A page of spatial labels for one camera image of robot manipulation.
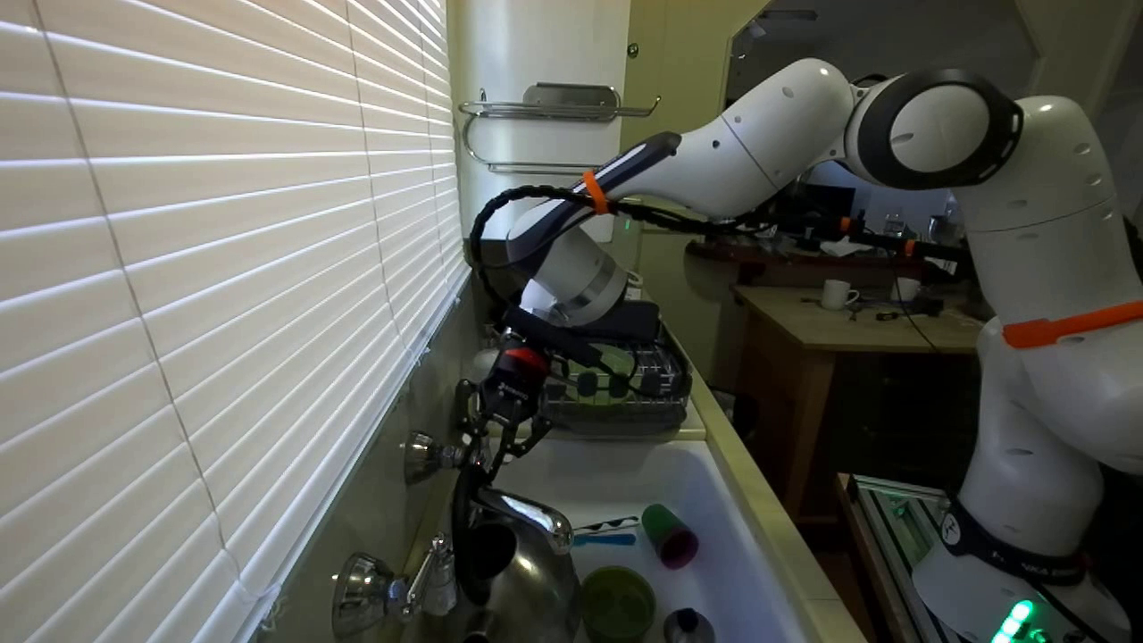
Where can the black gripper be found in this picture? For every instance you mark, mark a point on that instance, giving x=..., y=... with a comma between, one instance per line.
x=520, y=387

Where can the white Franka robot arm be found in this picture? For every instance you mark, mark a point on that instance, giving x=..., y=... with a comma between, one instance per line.
x=1047, y=357

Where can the white kitchen sink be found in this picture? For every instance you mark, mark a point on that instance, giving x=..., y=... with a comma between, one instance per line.
x=736, y=574

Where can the green and pink cup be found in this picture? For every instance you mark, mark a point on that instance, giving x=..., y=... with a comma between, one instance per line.
x=671, y=536

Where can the green bowl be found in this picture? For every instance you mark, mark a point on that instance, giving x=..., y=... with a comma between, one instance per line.
x=615, y=605

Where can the wooden table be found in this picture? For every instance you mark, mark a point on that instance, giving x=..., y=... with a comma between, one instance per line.
x=808, y=332

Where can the metal paper towel holder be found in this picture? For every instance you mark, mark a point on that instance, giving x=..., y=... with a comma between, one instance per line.
x=559, y=106

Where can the white window blind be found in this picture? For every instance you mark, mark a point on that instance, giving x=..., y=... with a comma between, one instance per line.
x=180, y=299

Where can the white mug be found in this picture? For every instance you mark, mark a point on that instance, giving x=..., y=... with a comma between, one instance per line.
x=839, y=295
x=910, y=290

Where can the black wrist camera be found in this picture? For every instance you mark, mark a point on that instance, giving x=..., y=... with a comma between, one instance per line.
x=620, y=326

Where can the chrome wall faucet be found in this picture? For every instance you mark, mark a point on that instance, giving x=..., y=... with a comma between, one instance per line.
x=381, y=592

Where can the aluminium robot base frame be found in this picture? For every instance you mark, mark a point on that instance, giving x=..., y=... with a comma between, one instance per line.
x=895, y=536

